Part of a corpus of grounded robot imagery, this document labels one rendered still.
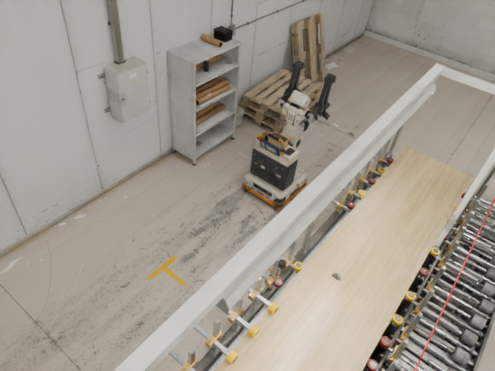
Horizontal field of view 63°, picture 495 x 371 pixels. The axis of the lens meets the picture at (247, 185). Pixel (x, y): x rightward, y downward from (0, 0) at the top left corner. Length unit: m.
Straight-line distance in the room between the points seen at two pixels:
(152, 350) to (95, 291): 3.18
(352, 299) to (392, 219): 1.10
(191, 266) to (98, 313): 1.04
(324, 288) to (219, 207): 2.14
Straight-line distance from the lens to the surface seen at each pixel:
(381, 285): 3.70
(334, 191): 2.10
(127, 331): 4.26
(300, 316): 3.32
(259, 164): 5.06
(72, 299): 4.56
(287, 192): 5.12
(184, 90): 5.19
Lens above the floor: 3.74
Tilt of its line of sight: 43 degrees down
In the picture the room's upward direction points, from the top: 7 degrees clockwise
